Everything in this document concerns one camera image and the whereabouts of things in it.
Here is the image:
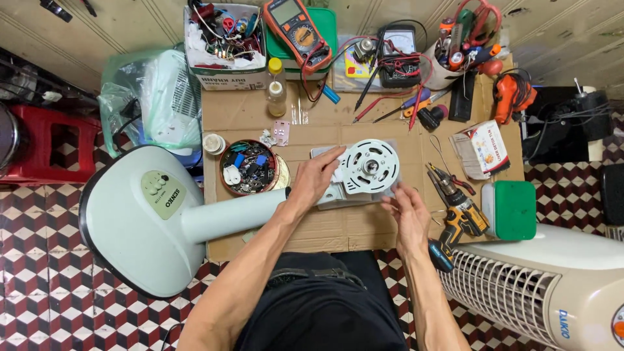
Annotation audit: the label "black tool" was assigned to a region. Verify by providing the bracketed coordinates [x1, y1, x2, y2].
[39, 0, 73, 23]

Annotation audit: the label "pink small switch plate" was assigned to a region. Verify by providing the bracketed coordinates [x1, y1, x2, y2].
[271, 119, 291, 147]

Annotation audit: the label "white cup of tools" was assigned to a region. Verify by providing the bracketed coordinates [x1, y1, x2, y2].
[421, 0, 504, 91]

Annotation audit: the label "person's left hand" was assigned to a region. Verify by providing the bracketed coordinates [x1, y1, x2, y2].
[288, 145, 348, 209]

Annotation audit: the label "black multimeter probe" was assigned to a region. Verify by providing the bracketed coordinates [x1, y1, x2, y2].
[354, 49, 386, 113]

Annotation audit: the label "orange power tool with cable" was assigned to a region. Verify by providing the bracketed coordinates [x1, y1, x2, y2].
[492, 72, 538, 126]

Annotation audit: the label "red handled pliers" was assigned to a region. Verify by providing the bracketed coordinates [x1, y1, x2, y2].
[428, 162, 477, 197]

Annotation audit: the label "green lidded plastic box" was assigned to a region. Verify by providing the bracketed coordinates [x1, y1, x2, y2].
[265, 7, 338, 82]

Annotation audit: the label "white and red medicine box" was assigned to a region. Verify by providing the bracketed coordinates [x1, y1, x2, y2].
[448, 120, 512, 181]

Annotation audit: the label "plastic bag with white fan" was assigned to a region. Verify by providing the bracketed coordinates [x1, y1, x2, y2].
[97, 48, 204, 160]

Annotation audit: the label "brown cardboard sheet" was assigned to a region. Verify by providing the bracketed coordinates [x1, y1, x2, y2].
[201, 54, 526, 264]

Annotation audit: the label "white round cap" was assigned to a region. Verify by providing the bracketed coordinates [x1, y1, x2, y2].
[202, 133, 227, 156]

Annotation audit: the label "black fan motor with wires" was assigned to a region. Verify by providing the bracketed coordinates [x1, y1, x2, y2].
[521, 78, 616, 165]

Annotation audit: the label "yellow cordless drill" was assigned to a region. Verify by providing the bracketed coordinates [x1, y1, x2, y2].
[426, 163, 491, 274]

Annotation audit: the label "white box with green lid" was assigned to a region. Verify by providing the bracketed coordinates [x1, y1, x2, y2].
[481, 180, 538, 242]

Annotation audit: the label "orange handled screwdriver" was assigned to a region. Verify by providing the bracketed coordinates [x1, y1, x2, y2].
[403, 90, 452, 119]

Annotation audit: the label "white air cooler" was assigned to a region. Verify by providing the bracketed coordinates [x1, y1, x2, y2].
[438, 223, 624, 351]

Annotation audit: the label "clear plastic box of parts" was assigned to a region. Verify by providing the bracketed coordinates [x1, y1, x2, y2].
[332, 34, 387, 94]

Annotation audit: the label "round tin of small parts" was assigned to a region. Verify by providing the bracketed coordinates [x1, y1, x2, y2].
[218, 139, 292, 197]

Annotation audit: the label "cardboard box of electronic parts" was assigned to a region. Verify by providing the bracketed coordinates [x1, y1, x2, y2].
[183, 3, 268, 92]

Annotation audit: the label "black cylinder with pink end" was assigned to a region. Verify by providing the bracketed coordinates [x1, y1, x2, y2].
[417, 104, 449, 132]

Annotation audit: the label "yellow capped oil bottle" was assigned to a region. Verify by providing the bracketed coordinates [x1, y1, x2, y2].
[266, 57, 288, 118]

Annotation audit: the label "grey fan motor housing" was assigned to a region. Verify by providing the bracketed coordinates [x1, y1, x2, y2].
[310, 143, 406, 211]

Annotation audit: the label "person's right hand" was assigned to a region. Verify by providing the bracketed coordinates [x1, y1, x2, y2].
[381, 183, 433, 260]

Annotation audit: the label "pale green fan base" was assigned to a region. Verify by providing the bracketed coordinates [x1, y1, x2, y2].
[78, 145, 293, 299]

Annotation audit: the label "black rectangular block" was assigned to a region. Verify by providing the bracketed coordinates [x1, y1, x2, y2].
[448, 71, 477, 124]

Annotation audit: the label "red plastic stool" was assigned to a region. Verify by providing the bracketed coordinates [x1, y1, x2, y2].
[0, 103, 102, 185]

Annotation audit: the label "red multimeter probe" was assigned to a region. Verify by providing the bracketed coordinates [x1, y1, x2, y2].
[352, 84, 426, 132]

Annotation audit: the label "white round fan motor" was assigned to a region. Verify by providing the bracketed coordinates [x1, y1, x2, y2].
[340, 139, 401, 196]

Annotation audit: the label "purple handled screwdriver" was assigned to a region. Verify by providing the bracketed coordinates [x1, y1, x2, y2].
[372, 87, 433, 124]

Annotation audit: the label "thin wire loop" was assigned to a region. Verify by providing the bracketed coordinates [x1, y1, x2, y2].
[428, 135, 453, 172]

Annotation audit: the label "orange digital multimeter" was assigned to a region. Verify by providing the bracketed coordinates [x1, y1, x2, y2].
[263, 0, 333, 75]

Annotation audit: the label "black analog multimeter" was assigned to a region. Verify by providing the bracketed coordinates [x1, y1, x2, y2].
[377, 24, 423, 90]

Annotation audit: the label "white tissue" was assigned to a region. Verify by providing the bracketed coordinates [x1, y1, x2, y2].
[331, 146, 350, 184]

